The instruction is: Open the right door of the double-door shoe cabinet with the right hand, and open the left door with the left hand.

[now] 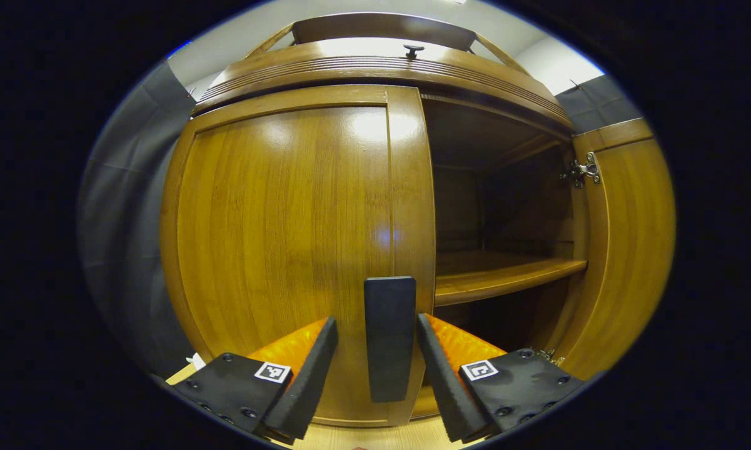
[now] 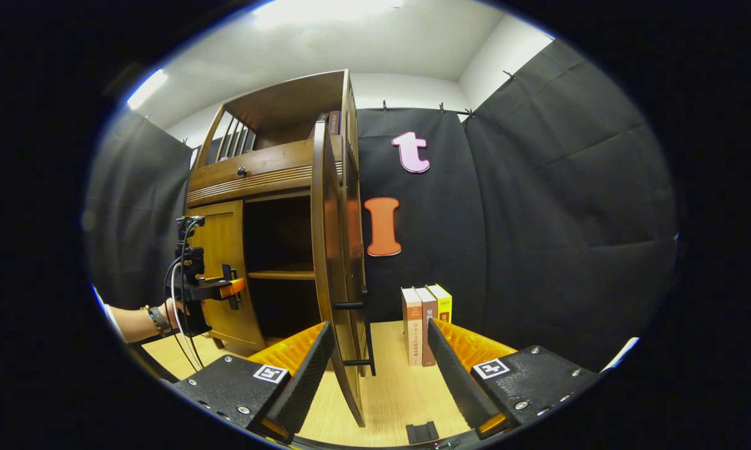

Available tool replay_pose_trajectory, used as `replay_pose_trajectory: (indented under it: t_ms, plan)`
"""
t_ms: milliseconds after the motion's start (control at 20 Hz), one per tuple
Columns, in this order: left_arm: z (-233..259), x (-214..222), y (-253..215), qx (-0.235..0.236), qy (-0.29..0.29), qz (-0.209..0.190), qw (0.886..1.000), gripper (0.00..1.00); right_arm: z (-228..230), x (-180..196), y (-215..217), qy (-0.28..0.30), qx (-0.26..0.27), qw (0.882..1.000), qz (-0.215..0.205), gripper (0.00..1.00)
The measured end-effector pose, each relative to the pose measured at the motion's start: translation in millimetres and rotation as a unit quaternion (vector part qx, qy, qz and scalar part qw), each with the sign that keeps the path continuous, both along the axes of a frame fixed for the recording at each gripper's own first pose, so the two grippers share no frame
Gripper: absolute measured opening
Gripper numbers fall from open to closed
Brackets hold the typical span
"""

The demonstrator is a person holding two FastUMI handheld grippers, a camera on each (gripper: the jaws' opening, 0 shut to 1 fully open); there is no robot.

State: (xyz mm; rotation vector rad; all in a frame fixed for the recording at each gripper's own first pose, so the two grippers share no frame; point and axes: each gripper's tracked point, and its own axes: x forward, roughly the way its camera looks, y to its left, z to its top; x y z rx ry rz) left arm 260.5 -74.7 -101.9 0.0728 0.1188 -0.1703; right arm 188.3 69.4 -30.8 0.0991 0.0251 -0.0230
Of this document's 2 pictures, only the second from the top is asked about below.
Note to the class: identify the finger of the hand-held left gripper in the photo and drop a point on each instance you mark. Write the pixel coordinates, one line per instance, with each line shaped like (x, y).
(231, 287)

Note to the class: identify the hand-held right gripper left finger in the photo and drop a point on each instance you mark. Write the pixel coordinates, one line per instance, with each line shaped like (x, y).
(306, 381)

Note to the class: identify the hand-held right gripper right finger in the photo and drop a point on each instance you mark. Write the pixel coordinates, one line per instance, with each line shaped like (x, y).
(459, 381)

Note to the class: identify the wooden cabinet door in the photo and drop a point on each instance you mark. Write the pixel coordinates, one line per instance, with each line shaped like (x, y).
(222, 244)
(328, 262)

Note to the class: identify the wooden double-door shoe cabinet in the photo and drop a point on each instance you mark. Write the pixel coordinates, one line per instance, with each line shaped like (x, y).
(287, 100)

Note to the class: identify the white and orange book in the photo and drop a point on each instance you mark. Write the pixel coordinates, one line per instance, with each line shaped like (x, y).
(413, 325)

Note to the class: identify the brown book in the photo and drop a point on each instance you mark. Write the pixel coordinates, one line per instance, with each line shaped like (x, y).
(429, 306)

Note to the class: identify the wooden drawer with black knob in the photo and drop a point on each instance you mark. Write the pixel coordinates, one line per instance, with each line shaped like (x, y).
(269, 164)

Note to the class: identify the black backdrop cloth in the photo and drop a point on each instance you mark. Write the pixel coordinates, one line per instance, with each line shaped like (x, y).
(538, 219)

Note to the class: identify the red-brown shelf book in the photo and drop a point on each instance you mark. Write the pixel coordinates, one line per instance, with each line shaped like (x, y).
(334, 123)

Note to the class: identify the small ceiling light panel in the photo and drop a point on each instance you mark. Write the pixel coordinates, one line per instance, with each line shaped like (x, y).
(147, 89)

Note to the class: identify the large ceiling light panel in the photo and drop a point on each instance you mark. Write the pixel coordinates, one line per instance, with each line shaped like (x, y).
(325, 11)

